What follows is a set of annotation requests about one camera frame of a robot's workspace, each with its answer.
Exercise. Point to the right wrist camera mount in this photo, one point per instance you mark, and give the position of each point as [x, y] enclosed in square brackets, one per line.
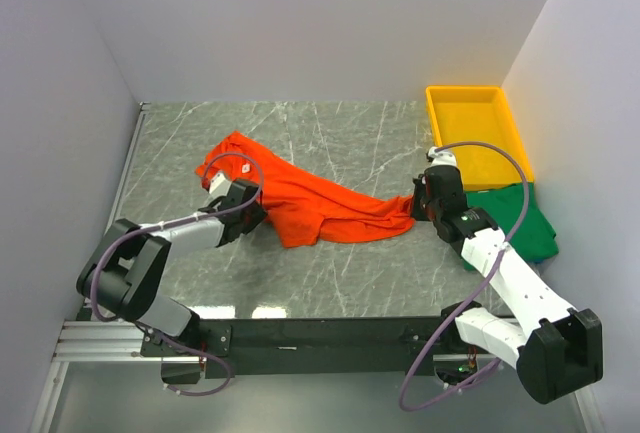
[436, 158]

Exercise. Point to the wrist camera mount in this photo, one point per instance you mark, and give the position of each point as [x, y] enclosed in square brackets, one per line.
[436, 158]
[219, 185]

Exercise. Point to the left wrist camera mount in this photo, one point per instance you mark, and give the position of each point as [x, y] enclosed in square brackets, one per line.
[219, 185]

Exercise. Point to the yellow plastic bin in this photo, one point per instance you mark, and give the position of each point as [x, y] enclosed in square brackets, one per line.
[478, 113]

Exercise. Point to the black base beam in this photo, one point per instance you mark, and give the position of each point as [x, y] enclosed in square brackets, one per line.
[313, 346]

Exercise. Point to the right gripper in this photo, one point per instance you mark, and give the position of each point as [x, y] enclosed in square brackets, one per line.
[421, 186]

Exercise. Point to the folded green t shirt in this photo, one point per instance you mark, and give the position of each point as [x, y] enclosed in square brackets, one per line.
[535, 238]

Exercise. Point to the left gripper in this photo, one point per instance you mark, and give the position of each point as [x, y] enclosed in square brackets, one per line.
[259, 213]

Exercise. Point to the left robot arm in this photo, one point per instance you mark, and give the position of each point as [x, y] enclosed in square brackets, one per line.
[124, 272]

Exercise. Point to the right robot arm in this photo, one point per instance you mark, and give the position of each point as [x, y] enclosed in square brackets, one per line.
[554, 348]

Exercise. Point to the orange t shirt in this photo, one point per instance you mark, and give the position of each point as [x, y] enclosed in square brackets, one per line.
[304, 208]

